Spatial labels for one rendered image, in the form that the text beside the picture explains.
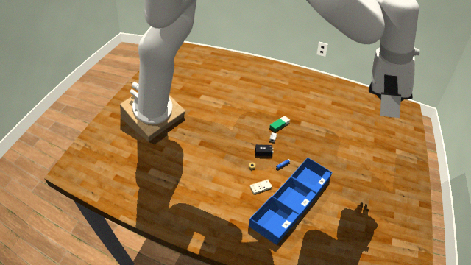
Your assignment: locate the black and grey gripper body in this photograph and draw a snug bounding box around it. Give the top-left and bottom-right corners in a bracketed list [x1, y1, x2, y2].
[372, 48, 415, 98]

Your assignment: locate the white domino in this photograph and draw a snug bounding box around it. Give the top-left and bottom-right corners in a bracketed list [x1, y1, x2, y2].
[250, 180, 272, 194]

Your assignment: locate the blue battery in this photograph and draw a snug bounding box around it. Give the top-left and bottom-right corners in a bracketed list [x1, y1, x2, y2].
[276, 159, 290, 169]

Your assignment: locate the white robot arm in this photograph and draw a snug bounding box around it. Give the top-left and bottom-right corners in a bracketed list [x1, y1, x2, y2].
[130, 0, 419, 124]

